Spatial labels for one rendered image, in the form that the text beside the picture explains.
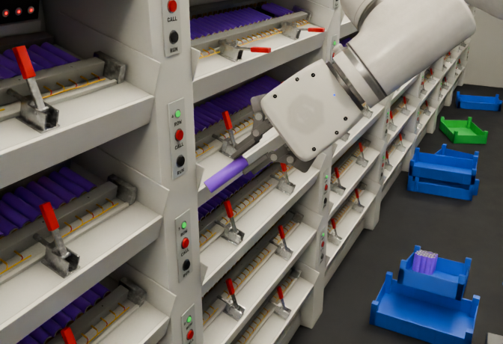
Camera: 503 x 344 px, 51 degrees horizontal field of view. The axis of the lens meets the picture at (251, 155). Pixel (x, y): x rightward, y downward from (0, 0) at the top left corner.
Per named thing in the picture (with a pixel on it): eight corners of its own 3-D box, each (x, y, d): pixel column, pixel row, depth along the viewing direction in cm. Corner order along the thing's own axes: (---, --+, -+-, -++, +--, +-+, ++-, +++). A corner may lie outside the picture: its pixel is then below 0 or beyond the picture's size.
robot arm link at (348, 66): (343, 37, 62) (322, 52, 62) (388, 96, 61) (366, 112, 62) (345, 43, 70) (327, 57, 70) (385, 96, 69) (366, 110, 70)
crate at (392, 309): (476, 315, 171) (480, 295, 168) (468, 355, 155) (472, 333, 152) (385, 289, 184) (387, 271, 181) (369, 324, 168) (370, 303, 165)
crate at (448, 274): (411, 265, 199) (415, 244, 198) (468, 279, 190) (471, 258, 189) (396, 283, 172) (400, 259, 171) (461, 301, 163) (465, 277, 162)
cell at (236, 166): (209, 188, 68) (248, 160, 70) (201, 179, 69) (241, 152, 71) (212, 195, 70) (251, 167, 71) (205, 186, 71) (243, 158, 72)
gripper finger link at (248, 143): (258, 110, 67) (218, 140, 69) (272, 130, 67) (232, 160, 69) (263, 110, 70) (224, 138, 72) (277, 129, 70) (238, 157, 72)
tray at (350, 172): (376, 161, 212) (389, 132, 205) (323, 227, 162) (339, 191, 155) (331, 139, 218) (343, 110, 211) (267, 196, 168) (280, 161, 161)
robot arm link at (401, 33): (335, 28, 64) (376, 81, 60) (427, -45, 61) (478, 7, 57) (354, 55, 71) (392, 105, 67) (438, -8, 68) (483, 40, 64)
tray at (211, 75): (321, 46, 133) (334, 10, 128) (186, 107, 83) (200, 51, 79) (255, 17, 139) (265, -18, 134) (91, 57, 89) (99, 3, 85)
